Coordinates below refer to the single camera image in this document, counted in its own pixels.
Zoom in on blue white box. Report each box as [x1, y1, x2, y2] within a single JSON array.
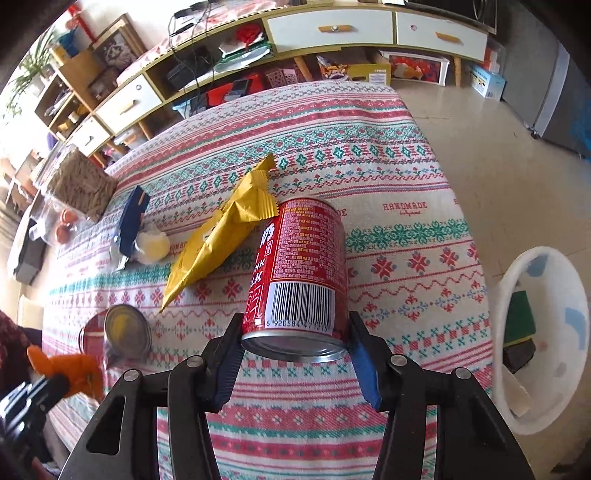
[[464, 62, 506, 100]]

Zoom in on black bench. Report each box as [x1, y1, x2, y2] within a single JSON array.
[[14, 226, 47, 284]]

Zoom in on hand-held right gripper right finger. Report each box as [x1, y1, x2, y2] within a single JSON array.
[[352, 313, 536, 480]]

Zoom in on green packet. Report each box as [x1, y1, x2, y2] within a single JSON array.
[[503, 290, 537, 346]]

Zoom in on potted green plant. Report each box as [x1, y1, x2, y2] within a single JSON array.
[[4, 28, 56, 121]]

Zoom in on orange peel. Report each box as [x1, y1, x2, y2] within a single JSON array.
[[27, 345, 106, 400]]

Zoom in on yellow cardboard box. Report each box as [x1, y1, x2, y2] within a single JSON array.
[[316, 54, 392, 84]]

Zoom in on red drink can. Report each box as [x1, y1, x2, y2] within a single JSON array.
[[240, 196, 349, 363], [78, 304, 153, 361]]

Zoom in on black microwave oven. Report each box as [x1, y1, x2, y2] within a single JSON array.
[[409, 0, 499, 34]]

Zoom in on patterned woven tablecloth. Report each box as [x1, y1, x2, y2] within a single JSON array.
[[41, 79, 492, 480]]

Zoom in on white drawer wooden handle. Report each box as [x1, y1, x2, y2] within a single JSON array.
[[95, 76, 162, 134], [265, 9, 395, 58], [396, 11, 489, 61]]

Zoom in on glass jar of oranges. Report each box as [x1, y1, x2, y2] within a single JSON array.
[[30, 198, 79, 245]]

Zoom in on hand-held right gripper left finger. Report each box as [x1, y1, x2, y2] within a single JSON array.
[[60, 314, 244, 480]]

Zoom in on green and red bags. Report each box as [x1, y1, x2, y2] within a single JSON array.
[[215, 23, 273, 72]]

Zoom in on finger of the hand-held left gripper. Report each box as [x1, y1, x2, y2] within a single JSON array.
[[28, 375, 70, 409]]

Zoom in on yellow snack wrapper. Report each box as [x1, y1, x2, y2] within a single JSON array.
[[159, 153, 278, 315]]

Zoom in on small clear plastic cup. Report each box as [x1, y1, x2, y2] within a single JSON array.
[[134, 226, 171, 265]]

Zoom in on grey refrigerator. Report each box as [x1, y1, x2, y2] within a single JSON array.
[[501, 0, 591, 160]]

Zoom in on black box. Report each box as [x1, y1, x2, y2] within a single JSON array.
[[166, 58, 204, 90]]

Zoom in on red bag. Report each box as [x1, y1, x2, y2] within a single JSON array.
[[205, 78, 252, 107]]

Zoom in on framed picture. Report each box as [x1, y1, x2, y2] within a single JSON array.
[[90, 14, 148, 93]]

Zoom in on long wooden white cabinet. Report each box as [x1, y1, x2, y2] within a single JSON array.
[[69, 0, 499, 158]]

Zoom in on wooden shelf unit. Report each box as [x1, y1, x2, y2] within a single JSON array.
[[34, 46, 107, 139]]

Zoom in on power strip with cables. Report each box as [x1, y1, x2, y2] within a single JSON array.
[[166, 2, 218, 38]]

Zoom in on white storage box red picture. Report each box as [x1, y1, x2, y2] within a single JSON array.
[[383, 51, 451, 86]]

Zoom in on white plastic bucket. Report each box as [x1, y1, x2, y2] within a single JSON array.
[[489, 247, 591, 435]]

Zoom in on blue foil wrapper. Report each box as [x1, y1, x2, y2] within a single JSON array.
[[111, 185, 151, 271]]

